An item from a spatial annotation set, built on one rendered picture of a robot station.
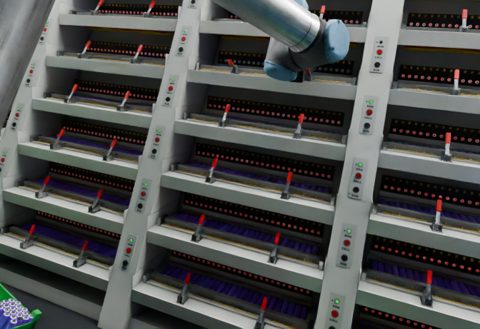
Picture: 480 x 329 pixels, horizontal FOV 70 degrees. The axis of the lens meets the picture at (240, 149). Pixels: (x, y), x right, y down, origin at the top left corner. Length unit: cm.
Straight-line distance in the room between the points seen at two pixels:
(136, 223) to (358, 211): 74
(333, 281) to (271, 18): 74
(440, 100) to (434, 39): 20
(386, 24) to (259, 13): 62
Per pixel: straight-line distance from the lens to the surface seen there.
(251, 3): 70
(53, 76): 179
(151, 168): 127
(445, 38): 125
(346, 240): 107
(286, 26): 75
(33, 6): 68
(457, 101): 118
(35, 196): 160
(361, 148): 110
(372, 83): 116
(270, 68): 90
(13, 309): 126
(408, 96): 116
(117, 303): 134
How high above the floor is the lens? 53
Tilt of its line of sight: 8 degrees up
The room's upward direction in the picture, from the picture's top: 13 degrees clockwise
